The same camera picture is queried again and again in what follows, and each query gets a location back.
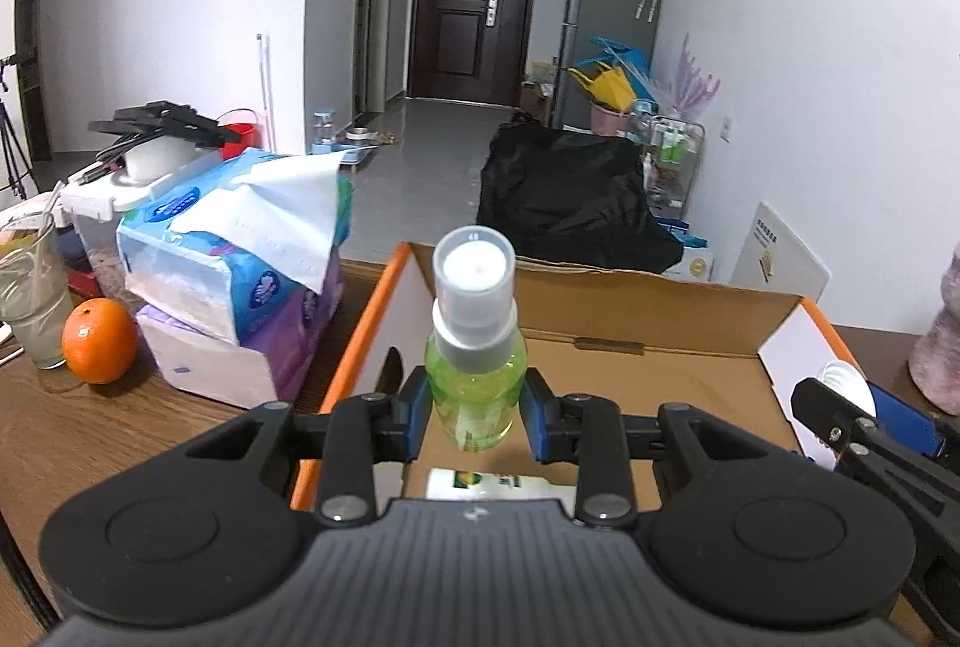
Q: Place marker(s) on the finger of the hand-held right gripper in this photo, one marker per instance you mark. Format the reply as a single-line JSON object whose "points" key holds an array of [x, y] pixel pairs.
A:
{"points": [[904, 418], [829, 414]]}

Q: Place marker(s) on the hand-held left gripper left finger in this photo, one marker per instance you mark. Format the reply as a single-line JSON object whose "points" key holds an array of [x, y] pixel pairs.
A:
{"points": [[420, 411]]}

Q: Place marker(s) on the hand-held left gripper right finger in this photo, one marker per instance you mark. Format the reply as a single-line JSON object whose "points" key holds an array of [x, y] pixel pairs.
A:
{"points": [[538, 414]]}

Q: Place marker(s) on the green spray bottle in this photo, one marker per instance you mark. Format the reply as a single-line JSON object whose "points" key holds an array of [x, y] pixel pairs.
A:
{"points": [[472, 354]]}

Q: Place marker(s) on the white spray bottle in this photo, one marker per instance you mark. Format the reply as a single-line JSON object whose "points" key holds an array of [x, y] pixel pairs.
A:
{"points": [[495, 483]]}

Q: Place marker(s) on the red cardboard box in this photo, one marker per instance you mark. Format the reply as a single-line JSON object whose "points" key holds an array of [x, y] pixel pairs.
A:
{"points": [[637, 317]]}

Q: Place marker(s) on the purple ceramic vase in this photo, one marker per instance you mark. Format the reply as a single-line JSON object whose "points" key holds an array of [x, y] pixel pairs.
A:
{"points": [[941, 347]]}

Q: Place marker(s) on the white board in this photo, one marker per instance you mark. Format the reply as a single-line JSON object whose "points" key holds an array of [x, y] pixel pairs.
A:
{"points": [[780, 264]]}

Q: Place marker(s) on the purple tissue pack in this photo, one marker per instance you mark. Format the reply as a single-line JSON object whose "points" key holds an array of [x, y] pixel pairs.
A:
{"points": [[225, 366]]}

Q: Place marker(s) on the black bag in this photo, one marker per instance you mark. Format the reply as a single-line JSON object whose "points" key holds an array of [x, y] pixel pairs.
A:
{"points": [[570, 197]]}

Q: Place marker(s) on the blue tissue pack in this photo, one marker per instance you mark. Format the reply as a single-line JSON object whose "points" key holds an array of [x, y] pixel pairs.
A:
{"points": [[232, 242]]}

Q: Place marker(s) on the metal trolley with bottles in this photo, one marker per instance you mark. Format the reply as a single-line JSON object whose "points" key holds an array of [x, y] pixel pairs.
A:
{"points": [[671, 152]]}

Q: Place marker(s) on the clear water bottle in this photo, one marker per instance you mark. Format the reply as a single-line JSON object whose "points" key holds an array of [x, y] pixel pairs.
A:
{"points": [[324, 131]]}

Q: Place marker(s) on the pink bucket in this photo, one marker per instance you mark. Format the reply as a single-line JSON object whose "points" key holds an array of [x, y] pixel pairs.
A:
{"points": [[609, 118]]}

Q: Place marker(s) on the brown cardboard carton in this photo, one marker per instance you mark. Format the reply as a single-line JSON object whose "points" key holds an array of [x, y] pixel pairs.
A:
{"points": [[536, 92]]}

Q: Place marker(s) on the orange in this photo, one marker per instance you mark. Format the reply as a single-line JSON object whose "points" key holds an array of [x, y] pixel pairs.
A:
{"points": [[100, 341]]}

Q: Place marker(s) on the red bucket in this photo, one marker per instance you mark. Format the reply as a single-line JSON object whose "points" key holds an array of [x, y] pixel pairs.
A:
{"points": [[238, 129]]}

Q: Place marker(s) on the blue and yellow plastic items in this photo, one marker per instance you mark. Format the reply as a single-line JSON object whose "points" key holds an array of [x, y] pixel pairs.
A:
{"points": [[611, 73]]}

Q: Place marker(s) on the purple plastic hangers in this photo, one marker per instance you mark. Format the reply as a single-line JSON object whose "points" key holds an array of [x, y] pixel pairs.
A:
{"points": [[690, 84]]}

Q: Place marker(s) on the white bowl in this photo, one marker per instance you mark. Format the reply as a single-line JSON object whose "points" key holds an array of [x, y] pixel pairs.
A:
{"points": [[157, 161]]}

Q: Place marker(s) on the small red item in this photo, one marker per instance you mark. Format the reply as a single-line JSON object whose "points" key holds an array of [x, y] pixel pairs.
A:
{"points": [[81, 279]]}

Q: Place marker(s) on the clear container with white lid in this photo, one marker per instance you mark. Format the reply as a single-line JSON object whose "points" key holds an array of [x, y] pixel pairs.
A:
{"points": [[97, 219]]}

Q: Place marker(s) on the black plastic parts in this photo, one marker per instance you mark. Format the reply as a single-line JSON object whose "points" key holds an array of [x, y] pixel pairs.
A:
{"points": [[165, 122]]}

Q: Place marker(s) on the clear glass with straw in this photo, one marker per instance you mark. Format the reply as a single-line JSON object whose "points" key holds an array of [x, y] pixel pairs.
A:
{"points": [[37, 302]]}

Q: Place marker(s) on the grey refrigerator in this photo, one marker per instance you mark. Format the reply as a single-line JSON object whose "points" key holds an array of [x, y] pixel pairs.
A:
{"points": [[607, 17]]}

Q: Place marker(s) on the dark brown door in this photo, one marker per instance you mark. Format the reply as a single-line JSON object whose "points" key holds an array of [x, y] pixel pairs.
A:
{"points": [[469, 2]]}

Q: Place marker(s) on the black tripod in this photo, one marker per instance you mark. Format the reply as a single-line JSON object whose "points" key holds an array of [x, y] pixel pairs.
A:
{"points": [[11, 122]]}

